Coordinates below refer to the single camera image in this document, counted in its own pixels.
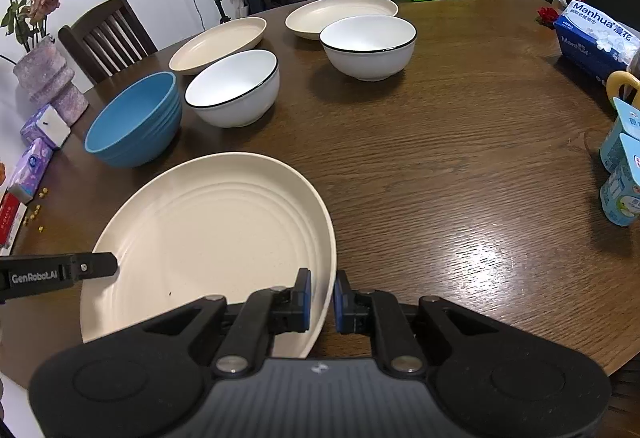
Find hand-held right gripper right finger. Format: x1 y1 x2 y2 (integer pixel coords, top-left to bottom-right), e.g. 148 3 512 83
334 271 501 378

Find blue bowl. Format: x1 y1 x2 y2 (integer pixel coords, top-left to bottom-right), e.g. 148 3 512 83
84 72 182 169

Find pink ribbed vase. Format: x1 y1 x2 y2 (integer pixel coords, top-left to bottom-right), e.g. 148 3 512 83
12 37 90 126

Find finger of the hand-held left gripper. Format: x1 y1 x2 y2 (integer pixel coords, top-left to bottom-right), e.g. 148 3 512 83
67 252 121 281

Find beige plate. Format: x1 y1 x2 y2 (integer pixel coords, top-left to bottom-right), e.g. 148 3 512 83
285 0 399 40
168 17 268 76
80 152 337 359

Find purple tissue pack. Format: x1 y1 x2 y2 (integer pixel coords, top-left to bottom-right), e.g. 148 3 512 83
20 104 72 150
7 138 55 204

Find scattered yellow kernels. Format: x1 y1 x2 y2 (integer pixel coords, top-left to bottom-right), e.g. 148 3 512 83
25 187 51 234

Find red box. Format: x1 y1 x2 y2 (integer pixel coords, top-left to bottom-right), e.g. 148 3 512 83
0 191 28 255

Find dark wooden slatted chair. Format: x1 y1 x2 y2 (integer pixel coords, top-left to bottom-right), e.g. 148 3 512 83
58 0 158 86

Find white bowl black rim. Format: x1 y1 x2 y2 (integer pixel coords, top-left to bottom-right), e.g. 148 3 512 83
319 16 417 82
184 50 281 128

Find blue tissue pack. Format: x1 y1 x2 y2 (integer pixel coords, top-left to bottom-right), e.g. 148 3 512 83
554 0 640 82

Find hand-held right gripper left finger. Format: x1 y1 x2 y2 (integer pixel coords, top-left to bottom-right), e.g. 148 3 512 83
142 268 313 378

